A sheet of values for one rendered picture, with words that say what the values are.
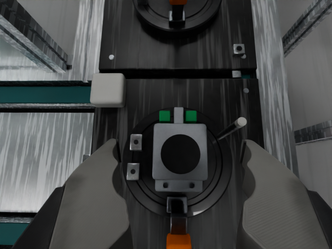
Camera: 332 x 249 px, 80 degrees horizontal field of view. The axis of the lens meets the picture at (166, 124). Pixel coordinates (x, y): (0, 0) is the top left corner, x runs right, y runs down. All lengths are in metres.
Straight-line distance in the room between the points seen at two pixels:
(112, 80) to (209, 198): 0.20
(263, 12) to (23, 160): 0.47
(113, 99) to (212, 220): 0.20
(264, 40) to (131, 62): 0.21
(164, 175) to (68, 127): 0.25
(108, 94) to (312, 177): 0.38
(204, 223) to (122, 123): 0.17
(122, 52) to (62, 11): 0.27
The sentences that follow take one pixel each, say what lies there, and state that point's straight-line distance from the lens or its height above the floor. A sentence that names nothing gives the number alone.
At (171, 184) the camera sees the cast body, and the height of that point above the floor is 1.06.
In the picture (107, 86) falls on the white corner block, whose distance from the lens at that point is 0.29.
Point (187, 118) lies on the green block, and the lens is 0.21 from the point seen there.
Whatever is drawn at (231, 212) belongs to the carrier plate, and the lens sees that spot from 0.29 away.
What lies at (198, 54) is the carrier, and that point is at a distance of 0.33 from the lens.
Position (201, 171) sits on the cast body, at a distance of 0.16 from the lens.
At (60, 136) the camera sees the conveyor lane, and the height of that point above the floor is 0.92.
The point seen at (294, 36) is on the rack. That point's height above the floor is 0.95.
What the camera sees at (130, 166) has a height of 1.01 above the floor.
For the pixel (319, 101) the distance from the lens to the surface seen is 0.50.
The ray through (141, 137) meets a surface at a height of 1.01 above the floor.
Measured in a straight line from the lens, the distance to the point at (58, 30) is 0.55.
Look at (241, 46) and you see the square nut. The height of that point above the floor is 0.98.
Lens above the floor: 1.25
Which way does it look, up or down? 78 degrees down
